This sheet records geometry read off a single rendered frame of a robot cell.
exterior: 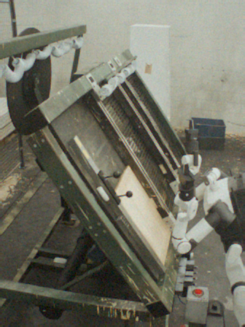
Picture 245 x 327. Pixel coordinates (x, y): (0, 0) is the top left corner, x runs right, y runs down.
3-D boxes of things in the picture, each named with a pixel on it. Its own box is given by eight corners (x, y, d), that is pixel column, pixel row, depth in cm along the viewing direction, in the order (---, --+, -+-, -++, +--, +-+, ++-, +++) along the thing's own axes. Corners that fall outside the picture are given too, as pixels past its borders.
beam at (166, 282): (154, 319, 213) (171, 314, 209) (144, 305, 211) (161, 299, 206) (184, 167, 412) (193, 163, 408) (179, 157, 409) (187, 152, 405)
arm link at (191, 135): (202, 129, 261) (202, 147, 262) (190, 128, 268) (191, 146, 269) (191, 129, 252) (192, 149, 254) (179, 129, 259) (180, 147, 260)
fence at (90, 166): (159, 275, 231) (165, 273, 230) (67, 141, 209) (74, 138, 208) (160, 270, 236) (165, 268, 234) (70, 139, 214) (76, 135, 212)
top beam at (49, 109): (33, 134, 183) (49, 123, 179) (22, 116, 181) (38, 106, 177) (125, 61, 382) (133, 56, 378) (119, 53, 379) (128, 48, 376)
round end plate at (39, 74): (17, 152, 259) (9, 31, 228) (10, 152, 260) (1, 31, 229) (57, 117, 331) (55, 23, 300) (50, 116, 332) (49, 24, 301)
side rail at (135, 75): (178, 160, 402) (187, 155, 398) (118, 66, 376) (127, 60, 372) (178, 158, 409) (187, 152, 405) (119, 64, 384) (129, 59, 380)
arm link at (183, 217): (179, 196, 208) (174, 218, 213) (192, 203, 203) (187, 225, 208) (187, 193, 213) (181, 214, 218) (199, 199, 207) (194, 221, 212)
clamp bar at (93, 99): (168, 234, 273) (198, 220, 264) (71, 84, 246) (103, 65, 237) (170, 227, 282) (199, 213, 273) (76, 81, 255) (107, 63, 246)
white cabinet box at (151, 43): (166, 154, 644) (168, 27, 564) (129, 151, 655) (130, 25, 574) (169, 141, 699) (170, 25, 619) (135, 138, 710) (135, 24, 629)
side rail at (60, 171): (144, 305, 211) (161, 299, 207) (25, 140, 186) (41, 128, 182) (146, 298, 216) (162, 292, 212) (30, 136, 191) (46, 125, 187)
